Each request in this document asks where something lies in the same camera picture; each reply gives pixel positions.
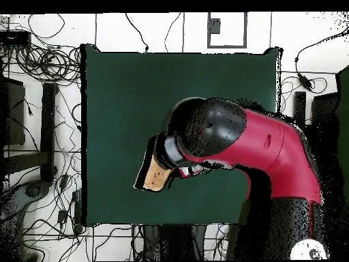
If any orange terry towel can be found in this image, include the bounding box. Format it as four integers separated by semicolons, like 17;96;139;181
142;156;175;192

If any black flat device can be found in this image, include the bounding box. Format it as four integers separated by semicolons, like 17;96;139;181
0;30;32;48

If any black tripod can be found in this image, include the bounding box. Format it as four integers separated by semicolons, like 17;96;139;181
141;224;208;261

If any dark green table cloth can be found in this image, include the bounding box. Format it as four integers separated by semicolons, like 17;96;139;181
80;43;283;227

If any black power adapter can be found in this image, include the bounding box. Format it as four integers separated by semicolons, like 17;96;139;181
297;73;312;90

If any grey chair base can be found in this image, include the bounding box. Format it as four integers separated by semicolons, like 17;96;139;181
0;181;51;227

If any black box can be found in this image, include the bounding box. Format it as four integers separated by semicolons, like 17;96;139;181
0;77;26;146

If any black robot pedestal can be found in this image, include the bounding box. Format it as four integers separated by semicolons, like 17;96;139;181
292;91;349;260

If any grey floor frame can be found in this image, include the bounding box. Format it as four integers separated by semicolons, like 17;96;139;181
207;12;248;49

